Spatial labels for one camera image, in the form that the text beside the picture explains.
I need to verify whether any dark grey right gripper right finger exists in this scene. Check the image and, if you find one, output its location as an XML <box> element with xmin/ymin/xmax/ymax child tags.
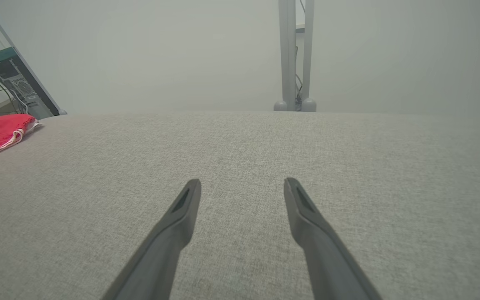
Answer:
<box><xmin>284</xmin><ymin>177</ymin><xmax>383</xmax><ymax>300</ymax></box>

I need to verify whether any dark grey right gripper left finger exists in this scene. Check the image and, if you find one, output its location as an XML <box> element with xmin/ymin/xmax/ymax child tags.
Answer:
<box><xmin>100</xmin><ymin>179</ymin><xmax>202</xmax><ymax>300</ymax></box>

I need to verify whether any black computer tower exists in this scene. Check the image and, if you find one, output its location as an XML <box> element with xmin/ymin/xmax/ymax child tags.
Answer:
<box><xmin>0</xmin><ymin>58</ymin><xmax>54</xmax><ymax>119</ymax></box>

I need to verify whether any dark grey partition edge post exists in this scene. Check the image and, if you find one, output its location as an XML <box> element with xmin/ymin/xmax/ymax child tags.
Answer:
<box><xmin>0</xmin><ymin>0</ymin><xmax>68</xmax><ymax>115</ymax></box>

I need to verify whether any grey partition joint post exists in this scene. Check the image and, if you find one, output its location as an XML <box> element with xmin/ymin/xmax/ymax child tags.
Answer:
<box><xmin>273</xmin><ymin>0</ymin><xmax>317</xmax><ymax>112</ymax></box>

